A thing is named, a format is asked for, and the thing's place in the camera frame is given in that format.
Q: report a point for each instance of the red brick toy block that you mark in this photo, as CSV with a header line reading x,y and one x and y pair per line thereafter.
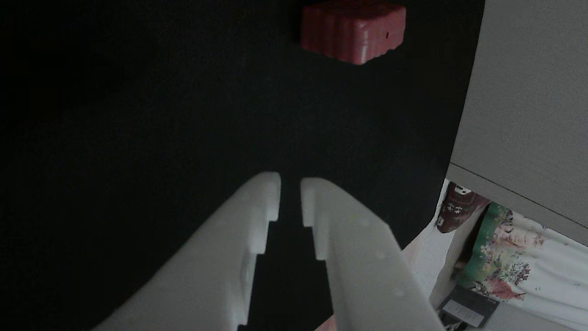
x,y
353,32

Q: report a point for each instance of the dark box with white label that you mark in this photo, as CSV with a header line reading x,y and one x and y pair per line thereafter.
x,y
468,308

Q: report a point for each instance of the dark red printed pouch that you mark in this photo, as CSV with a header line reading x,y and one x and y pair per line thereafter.
x,y
459,207

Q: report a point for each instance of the floral patterned cloth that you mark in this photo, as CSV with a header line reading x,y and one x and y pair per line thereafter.
x,y
514,257

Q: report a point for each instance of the black desk mat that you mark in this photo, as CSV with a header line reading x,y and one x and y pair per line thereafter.
x,y
138,115

